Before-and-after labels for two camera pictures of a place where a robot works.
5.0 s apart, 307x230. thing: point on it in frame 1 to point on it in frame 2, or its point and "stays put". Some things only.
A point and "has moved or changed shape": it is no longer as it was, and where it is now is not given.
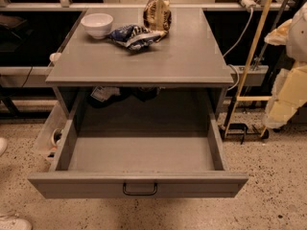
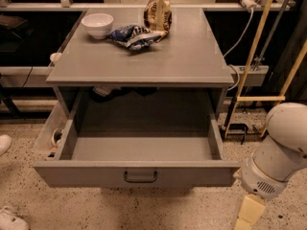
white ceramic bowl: [97, 24] stays put
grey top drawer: [141, 144] has moved or changed shape
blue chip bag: [133, 36] stays put
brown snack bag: [157, 16] stays put
